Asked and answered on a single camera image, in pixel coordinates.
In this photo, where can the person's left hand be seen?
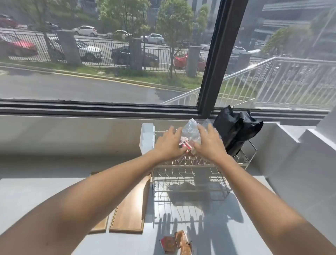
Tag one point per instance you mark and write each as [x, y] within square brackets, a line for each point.
[168, 147]

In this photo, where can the person's right hand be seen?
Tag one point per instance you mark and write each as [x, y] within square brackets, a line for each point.
[210, 148]

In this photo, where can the person's left thumb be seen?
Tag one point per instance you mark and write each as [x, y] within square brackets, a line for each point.
[183, 150]

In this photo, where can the person's right thumb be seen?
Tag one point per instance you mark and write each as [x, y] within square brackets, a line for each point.
[196, 148]

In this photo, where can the clear plastic snack bag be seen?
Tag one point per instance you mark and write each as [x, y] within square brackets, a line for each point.
[191, 128]

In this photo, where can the person's left forearm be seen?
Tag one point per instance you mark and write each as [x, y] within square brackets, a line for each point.
[86, 207]

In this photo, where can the person's right forearm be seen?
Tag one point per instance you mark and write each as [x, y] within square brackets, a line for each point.
[265, 207]

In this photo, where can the white plastic cutlery holder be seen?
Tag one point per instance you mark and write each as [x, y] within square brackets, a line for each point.
[145, 136]

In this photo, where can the black plastic bag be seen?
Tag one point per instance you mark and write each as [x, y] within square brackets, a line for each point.
[236, 128]

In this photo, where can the wide wooden board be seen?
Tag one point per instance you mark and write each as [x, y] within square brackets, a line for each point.
[130, 210]

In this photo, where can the brown snack packet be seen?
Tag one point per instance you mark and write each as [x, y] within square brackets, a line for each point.
[187, 249]
[180, 237]

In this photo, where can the grey stone fence pillar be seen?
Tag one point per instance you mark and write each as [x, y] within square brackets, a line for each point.
[244, 61]
[193, 61]
[68, 47]
[135, 53]

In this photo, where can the red car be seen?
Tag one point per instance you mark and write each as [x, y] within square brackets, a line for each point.
[181, 61]
[7, 21]
[18, 46]

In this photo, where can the red square snack packet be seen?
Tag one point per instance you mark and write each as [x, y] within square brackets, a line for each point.
[168, 243]

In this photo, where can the white metal stair railing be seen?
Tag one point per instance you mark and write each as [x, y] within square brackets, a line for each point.
[275, 78]

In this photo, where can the white car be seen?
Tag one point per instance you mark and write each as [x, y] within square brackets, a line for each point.
[85, 30]
[119, 33]
[152, 38]
[239, 50]

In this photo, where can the black car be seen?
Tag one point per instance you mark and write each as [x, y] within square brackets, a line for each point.
[126, 55]

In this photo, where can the narrow wooden board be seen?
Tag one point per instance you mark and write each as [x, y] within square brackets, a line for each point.
[101, 227]

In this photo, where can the black metal fence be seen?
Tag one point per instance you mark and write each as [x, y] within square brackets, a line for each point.
[105, 52]

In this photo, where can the green tree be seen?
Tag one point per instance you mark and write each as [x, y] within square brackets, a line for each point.
[126, 13]
[174, 21]

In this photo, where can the white suv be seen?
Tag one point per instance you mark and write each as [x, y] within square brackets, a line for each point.
[89, 51]

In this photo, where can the grey building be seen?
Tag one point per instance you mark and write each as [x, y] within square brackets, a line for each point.
[283, 18]

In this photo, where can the dark car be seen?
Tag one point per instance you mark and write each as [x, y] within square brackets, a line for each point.
[48, 26]

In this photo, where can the black window frame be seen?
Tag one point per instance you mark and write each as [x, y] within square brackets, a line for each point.
[223, 52]

